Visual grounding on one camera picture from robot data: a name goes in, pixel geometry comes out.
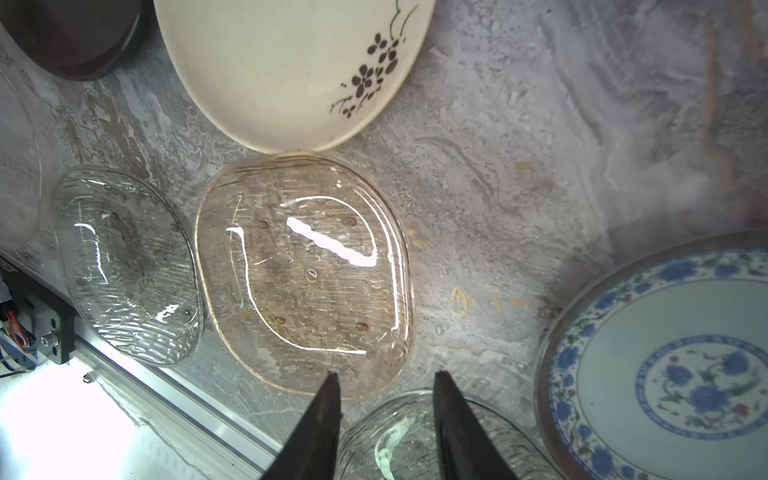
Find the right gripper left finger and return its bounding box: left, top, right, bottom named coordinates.
left=261, top=373, right=342, bottom=480

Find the black round plate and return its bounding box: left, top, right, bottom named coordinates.
left=1, top=0, right=154, bottom=81

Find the cream plate with flowers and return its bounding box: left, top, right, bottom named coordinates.
left=154, top=0, right=435, bottom=153

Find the clear glass plate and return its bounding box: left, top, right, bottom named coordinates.
left=51, top=166, right=204, bottom=367
left=1, top=71, right=45, bottom=247
left=332, top=388, right=565, bottom=480

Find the small circuit board with wires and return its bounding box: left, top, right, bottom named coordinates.
left=0, top=281, right=76, bottom=379

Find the aluminium mounting rail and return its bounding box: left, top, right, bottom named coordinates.
left=0, top=251, right=283, bottom=480

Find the brownish glass plate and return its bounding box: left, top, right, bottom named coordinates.
left=194, top=155, right=415, bottom=401

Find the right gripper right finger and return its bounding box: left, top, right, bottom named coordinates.
left=433, top=371, right=517, bottom=480

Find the blue patterned porcelain plate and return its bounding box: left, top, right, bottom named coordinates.
left=535, top=231, right=767, bottom=479

